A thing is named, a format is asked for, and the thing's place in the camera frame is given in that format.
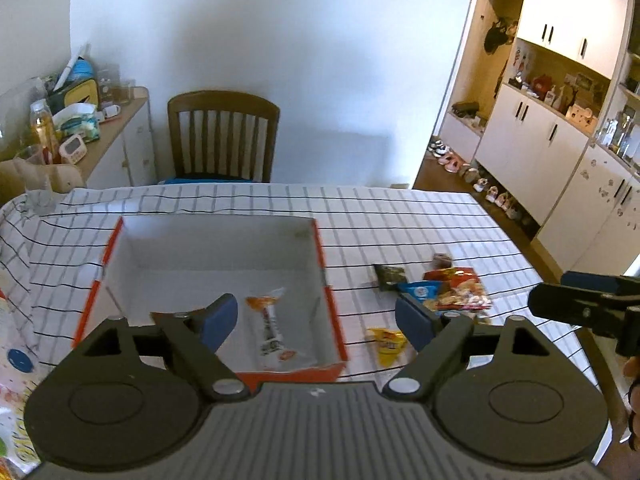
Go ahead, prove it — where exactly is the plastic bottle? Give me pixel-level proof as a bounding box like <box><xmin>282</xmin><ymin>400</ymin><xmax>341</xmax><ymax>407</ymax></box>
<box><xmin>29</xmin><ymin>99</ymin><xmax>60</xmax><ymax>164</ymax></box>

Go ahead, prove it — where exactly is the white orange snack wrapper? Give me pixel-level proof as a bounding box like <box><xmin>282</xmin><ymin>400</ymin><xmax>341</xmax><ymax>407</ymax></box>
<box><xmin>245</xmin><ymin>288</ymin><xmax>296</xmax><ymax>370</ymax></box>

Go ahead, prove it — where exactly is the small white clock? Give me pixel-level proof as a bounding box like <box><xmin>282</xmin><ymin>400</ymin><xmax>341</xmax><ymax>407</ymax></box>
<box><xmin>58</xmin><ymin>133</ymin><xmax>88</xmax><ymax>165</ymax></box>

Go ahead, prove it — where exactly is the red chips bag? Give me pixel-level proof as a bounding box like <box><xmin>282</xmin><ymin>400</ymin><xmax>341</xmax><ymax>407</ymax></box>
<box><xmin>423</xmin><ymin>266</ymin><xmax>491</xmax><ymax>311</ymax></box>

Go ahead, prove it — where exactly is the white wall cabinet unit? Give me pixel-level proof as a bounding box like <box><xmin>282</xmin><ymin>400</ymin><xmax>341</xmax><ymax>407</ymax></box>
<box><xmin>433</xmin><ymin>0</ymin><xmax>639</xmax><ymax>274</ymax></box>

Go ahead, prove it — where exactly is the yellow blue lunch bag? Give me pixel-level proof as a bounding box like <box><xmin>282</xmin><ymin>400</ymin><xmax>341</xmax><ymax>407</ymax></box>
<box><xmin>48</xmin><ymin>58</ymin><xmax>100</xmax><ymax>114</ymax></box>

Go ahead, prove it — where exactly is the yellow candy packet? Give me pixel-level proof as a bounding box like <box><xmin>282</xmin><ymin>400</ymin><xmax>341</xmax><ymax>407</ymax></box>
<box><xmin>367</xmin><ymin>327</ymin><xmax>408</xmax><ymax>367</ymax></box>

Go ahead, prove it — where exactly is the blue cookie packet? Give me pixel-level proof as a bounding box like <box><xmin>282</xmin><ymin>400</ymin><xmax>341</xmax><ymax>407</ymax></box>
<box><xmin>397</xmin><ymin>281</ymin><xmax>442</xmax><ymax>312</ymax></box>

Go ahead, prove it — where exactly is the dark wooden chair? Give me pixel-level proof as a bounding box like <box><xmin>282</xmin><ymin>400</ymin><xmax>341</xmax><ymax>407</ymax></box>
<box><xmin>167</xmin><ymin>90</ymin><xmax>281</xmax><ymax>183</ymax></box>

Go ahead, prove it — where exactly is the dark green snack packet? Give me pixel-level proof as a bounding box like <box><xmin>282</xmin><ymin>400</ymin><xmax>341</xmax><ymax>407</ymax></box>
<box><xmin>373</xmin><ymin>264</ymin><xmax>408</xmax><ymax>292</ymax></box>

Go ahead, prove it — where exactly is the red cardboard box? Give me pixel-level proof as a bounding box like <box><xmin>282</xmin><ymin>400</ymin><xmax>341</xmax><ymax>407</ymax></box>
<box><xmin>74</xmin><ymin>214</ymin><xmax>348</xmax><ymax>389</ymax></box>

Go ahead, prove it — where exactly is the wooden sideboard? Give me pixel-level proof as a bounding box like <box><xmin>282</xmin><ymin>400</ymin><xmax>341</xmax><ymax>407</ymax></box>
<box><xmin>52</xmin><ymin>87</ymin><xmax>157</xmax><ymax>193</ymax></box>

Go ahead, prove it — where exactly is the tissue pack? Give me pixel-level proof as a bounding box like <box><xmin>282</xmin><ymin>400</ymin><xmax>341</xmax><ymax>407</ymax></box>
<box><xmin>53</xmin><ymin>103</ymin><xmax>100</xmax><ymax>143</ymax></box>

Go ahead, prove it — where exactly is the right hand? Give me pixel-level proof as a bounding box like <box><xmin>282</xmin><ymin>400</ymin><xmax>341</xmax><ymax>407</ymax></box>
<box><xmin>623</xmin><ymin>356</ymin><xmax>640</xmax><ymax>451</ymax></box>

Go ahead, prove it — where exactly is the small brown wrapped snack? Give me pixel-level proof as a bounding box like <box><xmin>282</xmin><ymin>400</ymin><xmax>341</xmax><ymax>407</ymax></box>
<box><xmin>431</xmin><ymin>252</ymin><xmax>454</xmax><ymax>270</ymax></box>

